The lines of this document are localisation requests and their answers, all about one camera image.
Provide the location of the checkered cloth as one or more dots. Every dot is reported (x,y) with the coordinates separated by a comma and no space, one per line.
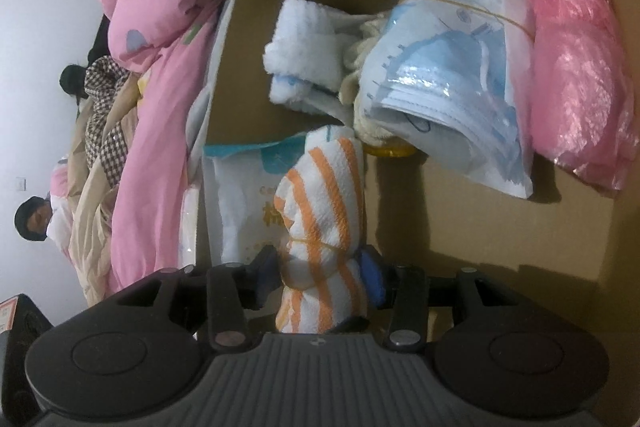
(103,81)

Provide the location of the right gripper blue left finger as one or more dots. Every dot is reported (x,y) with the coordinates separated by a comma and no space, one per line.
(233,288)

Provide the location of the orange striped white towel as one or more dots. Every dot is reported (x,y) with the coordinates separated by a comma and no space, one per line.
(321,203)

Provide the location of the beige blanket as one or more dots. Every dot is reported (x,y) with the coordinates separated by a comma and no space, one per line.
(92,200)

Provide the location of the pink quilt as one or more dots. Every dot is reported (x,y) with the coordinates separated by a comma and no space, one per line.
(167,43)

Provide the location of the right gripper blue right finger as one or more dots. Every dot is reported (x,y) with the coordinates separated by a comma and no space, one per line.
(400,294)

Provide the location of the brown cardboard box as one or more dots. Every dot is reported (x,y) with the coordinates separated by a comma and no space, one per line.
(569,248)

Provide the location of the white fluffy sock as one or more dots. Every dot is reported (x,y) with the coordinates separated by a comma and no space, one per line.
(304,58)

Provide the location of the blue face mask pack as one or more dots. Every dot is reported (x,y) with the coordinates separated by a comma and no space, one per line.
(452,78)

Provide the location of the person lying on bed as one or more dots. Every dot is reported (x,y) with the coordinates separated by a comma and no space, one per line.
(38,219)

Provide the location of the white wet wipes pack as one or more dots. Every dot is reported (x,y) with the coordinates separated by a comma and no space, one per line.
(240,182)

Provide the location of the pink plastic bag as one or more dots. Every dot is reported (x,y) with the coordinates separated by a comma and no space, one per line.
(582,103)

